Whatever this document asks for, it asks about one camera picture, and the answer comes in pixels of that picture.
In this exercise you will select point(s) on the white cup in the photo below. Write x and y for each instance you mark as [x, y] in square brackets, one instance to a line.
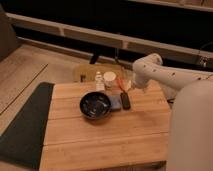
[109, 78]

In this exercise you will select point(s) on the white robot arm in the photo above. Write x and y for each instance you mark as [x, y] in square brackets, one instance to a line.
[190, 146]

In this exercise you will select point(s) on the small clear bottle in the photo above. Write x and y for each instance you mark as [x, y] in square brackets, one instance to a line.
[99, 81]

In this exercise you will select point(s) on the orange object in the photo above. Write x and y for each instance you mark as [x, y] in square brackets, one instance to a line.
[125, 86]

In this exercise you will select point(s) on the dark floor mat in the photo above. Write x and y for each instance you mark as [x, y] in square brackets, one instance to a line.
[22, 141]

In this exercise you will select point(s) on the black bowl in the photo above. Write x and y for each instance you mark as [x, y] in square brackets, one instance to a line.
[95, 105]

